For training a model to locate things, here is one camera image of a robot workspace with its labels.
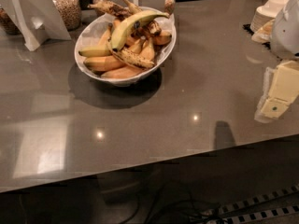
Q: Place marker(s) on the yellow banana left small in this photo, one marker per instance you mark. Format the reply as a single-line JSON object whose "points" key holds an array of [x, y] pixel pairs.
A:
{"points": [[94, 51]]}

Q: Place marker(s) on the spotted banana at rim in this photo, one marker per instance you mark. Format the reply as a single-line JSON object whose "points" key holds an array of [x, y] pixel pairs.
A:
{"points": [[111, 8]]}

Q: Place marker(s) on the black white striped strip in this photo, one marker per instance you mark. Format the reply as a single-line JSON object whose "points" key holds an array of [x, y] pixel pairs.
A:
{"points": [[250, 210]]}

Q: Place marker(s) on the glass jar far left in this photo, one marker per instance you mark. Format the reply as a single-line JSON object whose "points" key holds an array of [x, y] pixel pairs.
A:
{"points": [[7, 24]]}

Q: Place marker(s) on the white folded sign stand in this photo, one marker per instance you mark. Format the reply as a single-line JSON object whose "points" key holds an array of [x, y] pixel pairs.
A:
{"points": [[38, 21]]}

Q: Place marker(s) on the large green-yellow banana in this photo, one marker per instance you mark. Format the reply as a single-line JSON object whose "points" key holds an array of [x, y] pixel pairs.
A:
{"points": [[127, 26]]}

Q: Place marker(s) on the orange banana right side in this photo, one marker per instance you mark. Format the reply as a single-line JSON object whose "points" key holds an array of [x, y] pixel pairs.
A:
{"points": [[163, 38]]}

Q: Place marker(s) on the stack of white plates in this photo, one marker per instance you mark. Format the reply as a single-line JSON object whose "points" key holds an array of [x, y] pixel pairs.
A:
{"points": [[266, 13]]}

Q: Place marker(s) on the spotted brown banana front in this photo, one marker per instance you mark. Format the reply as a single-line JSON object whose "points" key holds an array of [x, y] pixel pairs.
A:
{"points": [[131, 58]]}

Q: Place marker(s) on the orange banana front bottom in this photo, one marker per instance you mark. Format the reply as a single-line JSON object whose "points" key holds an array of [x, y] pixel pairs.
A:
{"points": [[122, 73]]}

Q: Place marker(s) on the black mesh mat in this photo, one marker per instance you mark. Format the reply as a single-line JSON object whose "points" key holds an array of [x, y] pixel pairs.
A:
{"points": [[255, 47]]}

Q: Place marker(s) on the glass jar right back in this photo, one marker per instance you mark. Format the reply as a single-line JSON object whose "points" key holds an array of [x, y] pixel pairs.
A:
{"points": [[169, 6]]}

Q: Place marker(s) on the orange ripe banana left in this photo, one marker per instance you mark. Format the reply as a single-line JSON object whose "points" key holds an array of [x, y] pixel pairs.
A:
{"points": [[103, 64]]}

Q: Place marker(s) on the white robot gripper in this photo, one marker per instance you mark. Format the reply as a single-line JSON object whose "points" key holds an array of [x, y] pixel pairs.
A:
{"points": [[287, 34]]}

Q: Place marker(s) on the glass jar of nuts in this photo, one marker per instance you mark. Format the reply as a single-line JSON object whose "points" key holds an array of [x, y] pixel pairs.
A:
{"points": [[70, 12]]}

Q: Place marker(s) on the white oval bowl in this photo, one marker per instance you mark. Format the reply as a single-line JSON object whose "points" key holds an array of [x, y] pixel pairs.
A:
{"points": [[140, 42]]}

